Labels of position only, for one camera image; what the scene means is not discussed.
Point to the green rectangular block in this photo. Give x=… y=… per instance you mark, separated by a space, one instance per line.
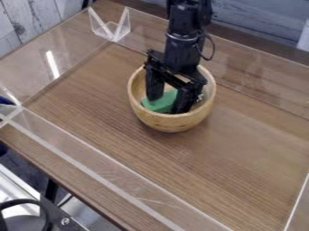
x=162 y=104

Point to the brown wooden bowl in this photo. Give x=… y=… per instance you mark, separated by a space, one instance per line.
x=165 y=122

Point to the clear acrylic corner bracket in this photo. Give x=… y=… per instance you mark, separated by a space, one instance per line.
x=111 y=31

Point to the black metal bracket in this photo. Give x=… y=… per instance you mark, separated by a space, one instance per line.
x=60 y=220

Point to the black table leg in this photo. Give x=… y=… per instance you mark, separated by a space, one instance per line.
x=51 y=191

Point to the clear acrylic front wall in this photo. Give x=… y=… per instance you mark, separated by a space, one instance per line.
x=87 y=128

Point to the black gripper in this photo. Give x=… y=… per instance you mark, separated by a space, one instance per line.
x=175 y=67

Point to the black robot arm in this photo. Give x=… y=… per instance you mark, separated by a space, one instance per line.
x=189 y=16

